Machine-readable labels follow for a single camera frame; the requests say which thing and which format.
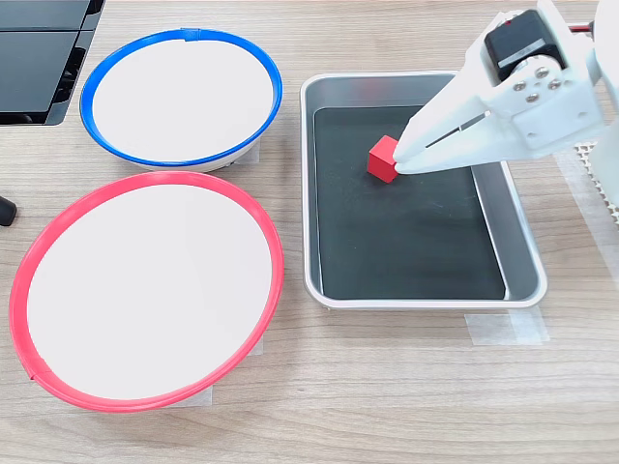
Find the small red cube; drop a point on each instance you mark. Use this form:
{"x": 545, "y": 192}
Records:
{"x": 380, "y": 163}

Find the steel tray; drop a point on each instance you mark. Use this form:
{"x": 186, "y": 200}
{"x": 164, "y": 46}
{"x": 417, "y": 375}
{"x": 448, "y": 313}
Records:
{"x": 522, "y": 251}

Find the black tray mat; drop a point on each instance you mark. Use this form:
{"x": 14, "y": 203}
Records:
{"x": 396, "y": 241}

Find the clear tape strip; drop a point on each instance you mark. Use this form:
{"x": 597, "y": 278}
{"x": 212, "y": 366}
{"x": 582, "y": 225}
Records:
{"x": 196, "y": 397}
{"x": 508, "y": 328}

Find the white plate with blue rim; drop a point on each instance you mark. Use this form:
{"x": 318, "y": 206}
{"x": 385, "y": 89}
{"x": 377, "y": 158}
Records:
{"x": 179, "y": 96}

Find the white plate with red rim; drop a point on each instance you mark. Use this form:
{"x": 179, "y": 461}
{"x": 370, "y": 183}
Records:
{"x": 145, "y": 290}

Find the black electronic device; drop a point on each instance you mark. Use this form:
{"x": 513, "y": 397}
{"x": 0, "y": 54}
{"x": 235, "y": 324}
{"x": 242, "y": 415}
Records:
{"x": 34, "y": 72}

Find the small black rounded object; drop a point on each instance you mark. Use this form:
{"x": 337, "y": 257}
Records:
{"x": 7, "y": 211}

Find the pale perforated base plate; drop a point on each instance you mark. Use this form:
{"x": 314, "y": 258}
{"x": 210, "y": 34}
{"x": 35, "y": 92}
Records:
{"x": 610, "y": 205}

